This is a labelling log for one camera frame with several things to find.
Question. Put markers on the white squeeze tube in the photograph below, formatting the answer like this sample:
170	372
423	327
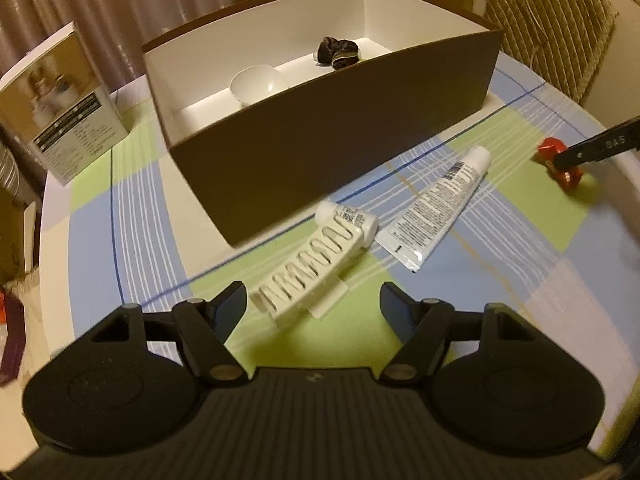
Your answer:
430	210

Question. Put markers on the brown curtain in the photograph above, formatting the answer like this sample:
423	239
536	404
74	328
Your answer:
125	0

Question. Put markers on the brown cardboard box white inside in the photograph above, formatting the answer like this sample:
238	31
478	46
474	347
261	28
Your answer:
325	140

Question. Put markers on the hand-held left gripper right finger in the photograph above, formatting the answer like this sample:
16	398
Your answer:
395	305

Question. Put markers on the white bowl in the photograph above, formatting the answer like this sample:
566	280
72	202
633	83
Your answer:
257	85

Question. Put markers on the dark hair scrunchie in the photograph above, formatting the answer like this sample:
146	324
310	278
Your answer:
335	50

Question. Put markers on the quilted chair cushion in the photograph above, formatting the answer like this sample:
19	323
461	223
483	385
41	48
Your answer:
550	25

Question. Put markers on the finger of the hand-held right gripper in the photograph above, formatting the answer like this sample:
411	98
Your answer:
600	145

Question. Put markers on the small red object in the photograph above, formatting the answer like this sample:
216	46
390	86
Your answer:
547	149

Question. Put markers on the purple box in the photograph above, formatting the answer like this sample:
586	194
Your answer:
12	340

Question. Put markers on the white printed product carton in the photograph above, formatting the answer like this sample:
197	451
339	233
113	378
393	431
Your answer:
65	115

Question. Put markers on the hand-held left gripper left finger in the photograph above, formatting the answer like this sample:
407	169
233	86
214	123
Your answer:
232	305

